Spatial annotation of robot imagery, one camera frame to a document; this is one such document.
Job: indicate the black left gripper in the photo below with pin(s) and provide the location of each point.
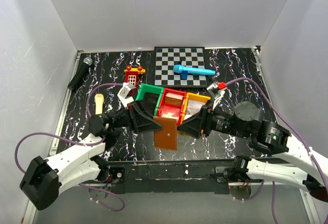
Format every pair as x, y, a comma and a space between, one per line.
132, 118

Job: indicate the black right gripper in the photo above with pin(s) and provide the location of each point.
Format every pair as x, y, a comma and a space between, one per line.
205, 120

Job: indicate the brown leather card holder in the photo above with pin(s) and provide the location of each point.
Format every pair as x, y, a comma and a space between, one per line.
166, 138

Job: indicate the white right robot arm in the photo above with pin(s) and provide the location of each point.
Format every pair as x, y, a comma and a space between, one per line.
307, 170

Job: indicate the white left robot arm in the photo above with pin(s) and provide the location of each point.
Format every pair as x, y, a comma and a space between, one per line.
46, 178

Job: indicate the white cards in yellow bin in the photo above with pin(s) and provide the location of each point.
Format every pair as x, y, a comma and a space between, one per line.
193, 107

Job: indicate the black item in green bin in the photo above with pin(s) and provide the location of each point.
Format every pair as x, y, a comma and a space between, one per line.
149, 101

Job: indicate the red plastic bin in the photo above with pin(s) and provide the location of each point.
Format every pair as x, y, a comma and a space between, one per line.
171, 111

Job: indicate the yellow plastic bin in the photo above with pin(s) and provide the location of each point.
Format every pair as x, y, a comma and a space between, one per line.
192, 96

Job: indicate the green plastic bin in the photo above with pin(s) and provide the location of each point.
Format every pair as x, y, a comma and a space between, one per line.
149, 88

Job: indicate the brown box in red bin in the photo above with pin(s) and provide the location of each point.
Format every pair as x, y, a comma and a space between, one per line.
174, 99

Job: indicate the red toy phone booth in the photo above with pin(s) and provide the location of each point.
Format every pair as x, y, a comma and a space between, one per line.
132, 74

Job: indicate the beige toy microphone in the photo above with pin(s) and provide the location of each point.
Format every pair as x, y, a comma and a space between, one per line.
99, 103

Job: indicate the blue toy microphone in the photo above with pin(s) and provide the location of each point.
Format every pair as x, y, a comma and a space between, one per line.
184, 71

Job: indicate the black and white checkerboard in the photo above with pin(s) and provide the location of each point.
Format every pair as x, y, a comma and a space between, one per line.
167, 57

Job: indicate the black microphone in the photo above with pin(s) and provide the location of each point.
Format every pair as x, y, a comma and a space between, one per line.
81, 72

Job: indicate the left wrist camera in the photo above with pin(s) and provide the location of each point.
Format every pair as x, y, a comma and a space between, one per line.
125, 94

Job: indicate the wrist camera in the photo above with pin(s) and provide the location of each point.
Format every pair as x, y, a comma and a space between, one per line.
125, 94
217, 91

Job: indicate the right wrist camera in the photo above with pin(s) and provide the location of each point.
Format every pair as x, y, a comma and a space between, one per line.
217, 91

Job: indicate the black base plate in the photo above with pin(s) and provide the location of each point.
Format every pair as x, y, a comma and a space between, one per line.
166, 176

